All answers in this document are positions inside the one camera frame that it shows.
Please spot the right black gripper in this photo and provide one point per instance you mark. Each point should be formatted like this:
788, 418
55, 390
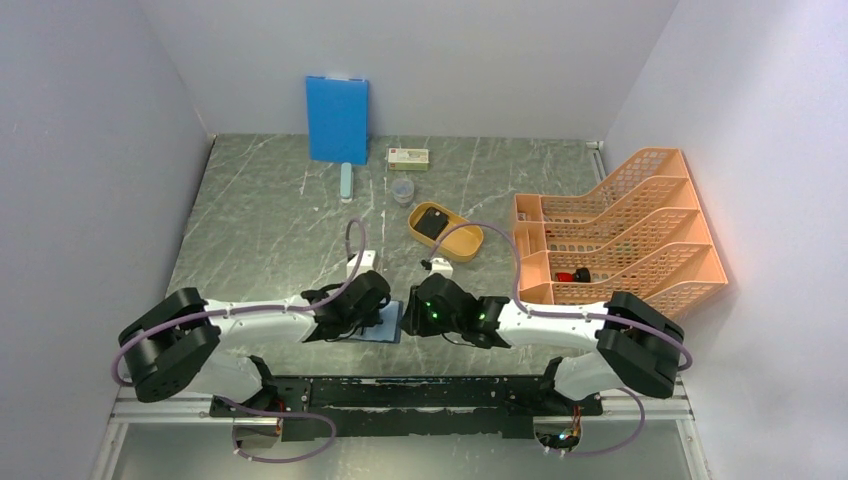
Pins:
413, 322

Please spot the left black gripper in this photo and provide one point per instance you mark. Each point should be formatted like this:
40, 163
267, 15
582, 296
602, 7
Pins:
371, 319

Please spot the dark blue card holder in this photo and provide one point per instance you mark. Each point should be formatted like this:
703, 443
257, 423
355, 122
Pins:
387, 330

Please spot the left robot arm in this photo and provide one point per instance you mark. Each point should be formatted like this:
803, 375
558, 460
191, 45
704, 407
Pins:
187, 343

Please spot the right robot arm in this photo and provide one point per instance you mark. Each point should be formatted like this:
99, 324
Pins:
623, 342

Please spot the black card in tray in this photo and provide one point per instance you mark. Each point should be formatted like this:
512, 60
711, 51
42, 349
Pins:
432, 223

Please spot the small clear plastic cup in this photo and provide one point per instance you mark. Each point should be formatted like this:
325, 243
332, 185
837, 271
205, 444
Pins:
402, 191

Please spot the light blue eraser stick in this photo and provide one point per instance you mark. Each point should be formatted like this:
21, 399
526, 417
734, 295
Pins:
346, 183

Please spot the small red white box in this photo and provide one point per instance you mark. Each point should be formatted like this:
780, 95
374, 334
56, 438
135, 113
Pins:
408, 159

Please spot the red black object in rack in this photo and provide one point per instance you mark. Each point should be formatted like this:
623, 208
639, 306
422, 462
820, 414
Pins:
580, 275

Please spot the blue board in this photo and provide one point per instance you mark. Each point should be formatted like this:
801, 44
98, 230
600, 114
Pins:
337, 116

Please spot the orange file organizer rack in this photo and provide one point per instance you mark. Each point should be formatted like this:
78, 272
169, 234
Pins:
642, 230

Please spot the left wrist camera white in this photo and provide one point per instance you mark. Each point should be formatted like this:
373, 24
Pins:
359, 263

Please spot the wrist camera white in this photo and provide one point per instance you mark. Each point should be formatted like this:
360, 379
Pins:
359, 263
438, 266

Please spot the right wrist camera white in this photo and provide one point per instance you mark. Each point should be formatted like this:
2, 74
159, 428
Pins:
438, 266

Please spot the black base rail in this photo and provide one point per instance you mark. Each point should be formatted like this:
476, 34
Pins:
357, 406

